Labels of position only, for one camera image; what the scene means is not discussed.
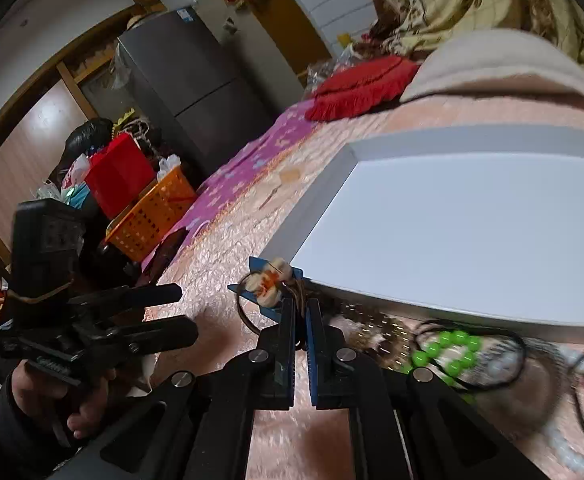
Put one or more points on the red fringed cushion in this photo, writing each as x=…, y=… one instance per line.
x=360, y=88

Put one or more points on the silver mesh bangle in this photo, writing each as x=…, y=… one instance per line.
x=538, y=377

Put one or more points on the right gripper jaw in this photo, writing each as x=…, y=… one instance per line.
x=125, y=298
x=149, y=337

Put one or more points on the person's left hand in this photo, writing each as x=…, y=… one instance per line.
x=37, y=394

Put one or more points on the pink quilted bedspread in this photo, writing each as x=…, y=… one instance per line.
x=206, y=297

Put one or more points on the white shallow box tray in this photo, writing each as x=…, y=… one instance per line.
x=481, y=224

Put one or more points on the orange plastic basket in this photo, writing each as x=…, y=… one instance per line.
x=142, y=226

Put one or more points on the red gift box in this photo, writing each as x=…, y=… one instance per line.
x=118, y=174

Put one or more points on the floral yellow quilt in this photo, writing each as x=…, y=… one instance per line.
x=416, y=28

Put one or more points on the purple floral sheet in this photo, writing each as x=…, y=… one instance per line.
x=242, y=191

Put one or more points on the blue plastic hair claw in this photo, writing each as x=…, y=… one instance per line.
x=267, y=284

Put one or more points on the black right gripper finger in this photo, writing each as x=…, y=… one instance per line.
x=328, y=380
x=276, y=376

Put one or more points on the dark grey refrigerator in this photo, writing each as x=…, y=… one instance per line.
x=191, y=89

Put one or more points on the cream white pillow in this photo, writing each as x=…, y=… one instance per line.
x=496, y=61

